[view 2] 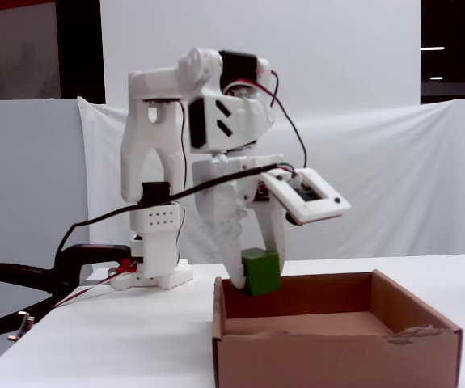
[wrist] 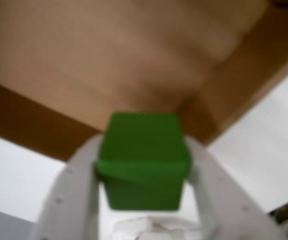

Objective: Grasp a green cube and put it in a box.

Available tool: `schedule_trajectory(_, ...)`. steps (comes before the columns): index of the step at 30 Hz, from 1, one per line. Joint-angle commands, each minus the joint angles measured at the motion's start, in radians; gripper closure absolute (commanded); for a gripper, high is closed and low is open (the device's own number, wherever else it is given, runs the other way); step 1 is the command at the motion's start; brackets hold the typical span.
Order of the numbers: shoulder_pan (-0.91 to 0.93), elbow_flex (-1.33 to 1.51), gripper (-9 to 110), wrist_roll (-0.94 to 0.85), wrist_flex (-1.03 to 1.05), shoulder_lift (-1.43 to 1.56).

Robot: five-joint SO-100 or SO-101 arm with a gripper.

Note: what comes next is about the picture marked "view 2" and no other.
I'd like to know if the small metal bracket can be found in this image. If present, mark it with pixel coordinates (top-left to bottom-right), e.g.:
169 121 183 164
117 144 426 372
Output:
7 310 36 341

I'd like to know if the grey partition panel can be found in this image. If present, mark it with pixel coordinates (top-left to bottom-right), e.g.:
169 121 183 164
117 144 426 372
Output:
0 99 91 270

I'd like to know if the white cloth backdrop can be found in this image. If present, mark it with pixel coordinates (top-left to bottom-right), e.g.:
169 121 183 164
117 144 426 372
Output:
77 95 465 264

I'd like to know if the green cube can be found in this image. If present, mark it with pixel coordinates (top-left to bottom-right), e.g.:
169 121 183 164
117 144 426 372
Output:
240 247 282 297

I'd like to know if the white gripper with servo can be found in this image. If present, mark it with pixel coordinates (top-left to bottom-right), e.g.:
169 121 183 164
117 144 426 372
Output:
191 153 287 292

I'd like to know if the looped arm servo wire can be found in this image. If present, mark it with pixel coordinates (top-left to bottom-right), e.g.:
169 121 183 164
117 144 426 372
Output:
176 99 188 192

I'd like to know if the red white base lead wire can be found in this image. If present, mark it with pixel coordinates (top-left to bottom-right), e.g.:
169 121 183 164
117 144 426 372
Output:
53 258 137 309

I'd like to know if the white backdrop board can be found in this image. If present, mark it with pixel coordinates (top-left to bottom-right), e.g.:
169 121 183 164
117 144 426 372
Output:
99 0 422 120

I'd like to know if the dark brown door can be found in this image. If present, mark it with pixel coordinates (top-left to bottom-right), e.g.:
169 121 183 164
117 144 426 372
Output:
0 0 61 102

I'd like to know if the large black clamp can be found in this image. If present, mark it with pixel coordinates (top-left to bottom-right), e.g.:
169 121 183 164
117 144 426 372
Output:
0 243 131 339

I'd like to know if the thin gripper servo wire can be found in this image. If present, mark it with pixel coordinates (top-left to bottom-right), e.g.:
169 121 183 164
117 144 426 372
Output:
219 70 308 169

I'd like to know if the white framed wrist camera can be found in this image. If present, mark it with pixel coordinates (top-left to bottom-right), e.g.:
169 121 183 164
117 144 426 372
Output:
260 167 353 226

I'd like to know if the black camera cable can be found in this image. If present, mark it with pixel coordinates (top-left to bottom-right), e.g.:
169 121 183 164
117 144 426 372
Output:
55 163 280 268

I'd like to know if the brown cardboard box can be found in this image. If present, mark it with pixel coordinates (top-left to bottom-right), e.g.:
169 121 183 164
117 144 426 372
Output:
211 268 463 388

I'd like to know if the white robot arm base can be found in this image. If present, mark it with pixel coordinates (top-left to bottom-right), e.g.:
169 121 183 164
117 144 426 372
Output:
108 258 195 292

